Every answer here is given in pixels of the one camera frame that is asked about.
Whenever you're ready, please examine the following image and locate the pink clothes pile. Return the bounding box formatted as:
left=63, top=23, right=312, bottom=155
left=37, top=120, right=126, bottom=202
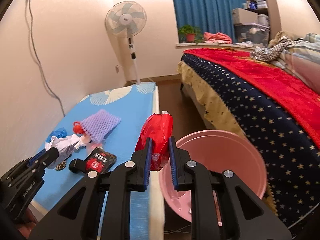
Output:
left=203, top=32, right=232, bottom=44

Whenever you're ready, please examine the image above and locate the wooden bookshelf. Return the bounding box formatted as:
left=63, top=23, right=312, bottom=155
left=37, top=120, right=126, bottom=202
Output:
left=249, top=0, right=281, bottom=39

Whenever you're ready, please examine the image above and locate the blue curtain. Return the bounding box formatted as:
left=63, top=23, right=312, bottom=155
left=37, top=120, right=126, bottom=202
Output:
left=173, top=0, right=246, bottom=41

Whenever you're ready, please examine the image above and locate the plaid quilt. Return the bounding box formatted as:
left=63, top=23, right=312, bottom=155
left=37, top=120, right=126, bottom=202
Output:
left=271, top=33, right=320, bottom=94

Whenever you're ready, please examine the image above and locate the potted green plant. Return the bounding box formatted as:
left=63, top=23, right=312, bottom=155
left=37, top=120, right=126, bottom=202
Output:
left=178, top=24, right=203, bottom=43

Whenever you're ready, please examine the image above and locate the pink plastic bucket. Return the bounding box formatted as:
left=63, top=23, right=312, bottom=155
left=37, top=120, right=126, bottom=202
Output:
left=159, top=129, right=267, bottom=222

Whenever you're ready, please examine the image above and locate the white paper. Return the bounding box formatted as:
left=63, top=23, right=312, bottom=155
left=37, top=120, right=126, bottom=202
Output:
left=44, top=134, right=86, bottom=170

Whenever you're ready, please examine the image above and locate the navy star bedspread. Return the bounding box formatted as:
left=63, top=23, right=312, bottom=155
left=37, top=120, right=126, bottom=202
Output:
left=181, top=54, right=319, bottom=236

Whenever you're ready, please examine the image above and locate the blue plastic bag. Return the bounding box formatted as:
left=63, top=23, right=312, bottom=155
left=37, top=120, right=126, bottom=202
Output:
left=46, top=127, right=67, bottom=143

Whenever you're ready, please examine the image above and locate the striped garment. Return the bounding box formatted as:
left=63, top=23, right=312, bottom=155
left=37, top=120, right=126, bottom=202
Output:
left=250, top=35, right=303, bottom=62

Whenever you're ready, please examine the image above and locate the grey power cable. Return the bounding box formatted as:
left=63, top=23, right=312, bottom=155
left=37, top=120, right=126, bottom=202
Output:
left=24, top=0, right=66, bottom=118

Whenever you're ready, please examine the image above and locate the black sock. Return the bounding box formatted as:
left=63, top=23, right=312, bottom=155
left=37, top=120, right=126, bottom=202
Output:
left=68, top=158, right=86, bottom=174

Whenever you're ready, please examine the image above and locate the white standing fan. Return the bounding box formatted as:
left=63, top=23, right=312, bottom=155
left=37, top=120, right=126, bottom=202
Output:
left=105, top=1, right=147, bottom=84

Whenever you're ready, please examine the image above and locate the red blanket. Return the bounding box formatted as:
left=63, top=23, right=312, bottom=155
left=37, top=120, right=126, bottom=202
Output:
left=183, top=48, right=319, bottom=146

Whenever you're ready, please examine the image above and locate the black red snack packet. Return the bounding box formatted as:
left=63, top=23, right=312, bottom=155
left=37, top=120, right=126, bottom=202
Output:
left=85, top=147, right=117, bottom=174

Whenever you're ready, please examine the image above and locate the clear storage bin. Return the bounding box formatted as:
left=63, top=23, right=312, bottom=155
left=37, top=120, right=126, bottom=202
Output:
left=234, top=23, right=270, bottom=47

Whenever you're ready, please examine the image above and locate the blue patterned table mat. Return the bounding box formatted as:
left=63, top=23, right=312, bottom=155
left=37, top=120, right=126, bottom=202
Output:
left=31, top=82, right=157, bottom=239

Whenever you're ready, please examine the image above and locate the beige star bed sheet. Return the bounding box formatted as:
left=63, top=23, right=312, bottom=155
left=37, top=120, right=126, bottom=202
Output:
left=177, top=61, right=246, bottom=139

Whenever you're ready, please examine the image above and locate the red plastic wrapper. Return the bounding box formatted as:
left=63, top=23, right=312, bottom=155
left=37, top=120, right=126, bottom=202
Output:
left=135, top=111, right=173, bottom=171

